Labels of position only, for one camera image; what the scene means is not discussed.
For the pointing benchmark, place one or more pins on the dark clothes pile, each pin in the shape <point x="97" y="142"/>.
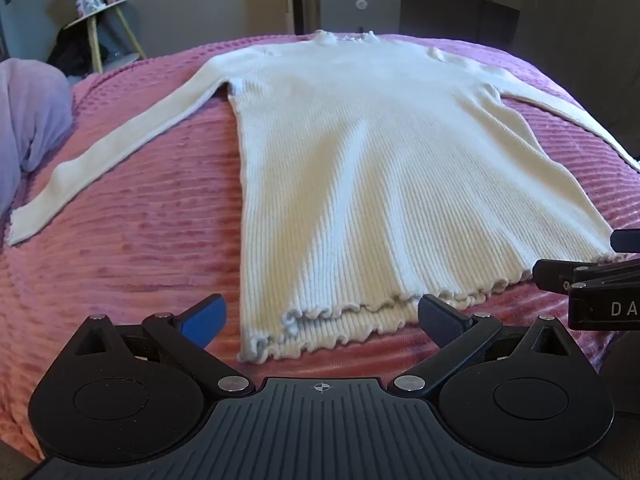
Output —
<point x="71" y="53"/>

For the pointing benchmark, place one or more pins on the white ribbed knit sweater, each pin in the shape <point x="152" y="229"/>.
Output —
<point x="374" y="171"/>

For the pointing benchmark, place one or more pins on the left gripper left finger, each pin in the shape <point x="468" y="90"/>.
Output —
<point x="131" y="393"/>

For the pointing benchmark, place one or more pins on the grey nightstand cabinet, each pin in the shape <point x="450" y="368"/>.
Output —
<point x="379" y="16"/>

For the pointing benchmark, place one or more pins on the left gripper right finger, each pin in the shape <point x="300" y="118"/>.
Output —
<point x="508" y="392"/>

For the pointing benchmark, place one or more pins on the round white side table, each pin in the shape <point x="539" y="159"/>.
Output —
<point x="112" y="38"/>

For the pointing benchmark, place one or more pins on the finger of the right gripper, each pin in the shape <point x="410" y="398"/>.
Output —
<point x="625" y="240"/>
<point x="559" y="275"/>

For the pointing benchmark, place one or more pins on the lavender pillow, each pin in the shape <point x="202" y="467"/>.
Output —
<point x="36" y="112"/>

